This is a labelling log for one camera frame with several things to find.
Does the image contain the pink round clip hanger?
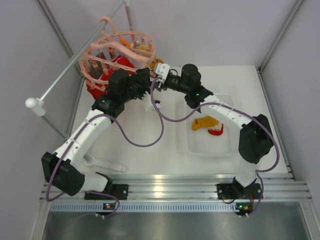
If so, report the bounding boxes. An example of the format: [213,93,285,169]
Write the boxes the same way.
[80,16,156,84]

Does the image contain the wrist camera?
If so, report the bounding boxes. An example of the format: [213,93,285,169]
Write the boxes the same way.
[153,62,171,84]
[142,95,161,112]

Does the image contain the aluminium mounting rail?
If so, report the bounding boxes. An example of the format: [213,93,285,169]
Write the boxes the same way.
[39,173,313,213]

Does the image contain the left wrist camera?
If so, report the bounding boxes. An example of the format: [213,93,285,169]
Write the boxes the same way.
[142,95,161,112]

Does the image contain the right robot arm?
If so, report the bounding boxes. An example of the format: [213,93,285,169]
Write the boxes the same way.
[151,63,276,201]

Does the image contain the white plastic tray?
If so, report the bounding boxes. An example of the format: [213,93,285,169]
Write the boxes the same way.
[184,93,242,157]

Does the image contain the red beige patterned sock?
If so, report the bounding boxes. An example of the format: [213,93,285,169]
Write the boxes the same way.
[207,122,224,136]

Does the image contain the red hanging clothes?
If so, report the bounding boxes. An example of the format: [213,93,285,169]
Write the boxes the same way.
[85,55,134,100]

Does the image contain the orange clip on hanger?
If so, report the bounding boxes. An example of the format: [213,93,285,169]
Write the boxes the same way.
[118,37,131,48]

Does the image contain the mustard yellow sock in tray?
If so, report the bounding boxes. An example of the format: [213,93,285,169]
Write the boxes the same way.
[191,116,219,131]

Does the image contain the metal clothes rack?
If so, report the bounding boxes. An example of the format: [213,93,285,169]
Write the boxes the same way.
[25,0,134,173]

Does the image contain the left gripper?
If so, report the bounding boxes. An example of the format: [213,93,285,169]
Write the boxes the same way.
[120,67,154,103]

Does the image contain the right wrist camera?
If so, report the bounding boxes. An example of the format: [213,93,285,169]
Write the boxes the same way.
[153,62,171,84]

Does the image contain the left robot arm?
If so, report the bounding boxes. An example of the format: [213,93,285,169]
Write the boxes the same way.
[41,67,151,199]

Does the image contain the pale yellow hanging sock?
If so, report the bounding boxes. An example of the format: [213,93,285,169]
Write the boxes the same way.
[135,44,150,52]

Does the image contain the mustard yellow sock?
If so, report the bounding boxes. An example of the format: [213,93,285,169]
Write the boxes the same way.
[191,116,219,131]
[149,58,165,71]

